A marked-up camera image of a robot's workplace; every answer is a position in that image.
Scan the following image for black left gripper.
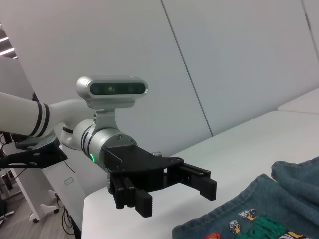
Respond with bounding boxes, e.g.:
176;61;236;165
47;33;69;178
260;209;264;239
103;145;218;218

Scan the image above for blue denim shorts basketball print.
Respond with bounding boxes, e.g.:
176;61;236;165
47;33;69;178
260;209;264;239
171;156;319;239

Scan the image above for dark grey flat pad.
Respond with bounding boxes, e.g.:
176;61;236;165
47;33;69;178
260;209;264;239
15;135;60;151

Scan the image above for black floor cables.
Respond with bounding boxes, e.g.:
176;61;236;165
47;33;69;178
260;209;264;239
61;206;82;239

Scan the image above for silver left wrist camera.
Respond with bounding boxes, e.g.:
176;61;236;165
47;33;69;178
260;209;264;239
76;74;149;132

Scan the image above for white desk frame with casters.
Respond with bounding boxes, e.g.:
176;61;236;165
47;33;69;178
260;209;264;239
7;169;60;224

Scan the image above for black perforated metal bracket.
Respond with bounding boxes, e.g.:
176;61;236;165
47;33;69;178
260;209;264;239
0;145;68;170

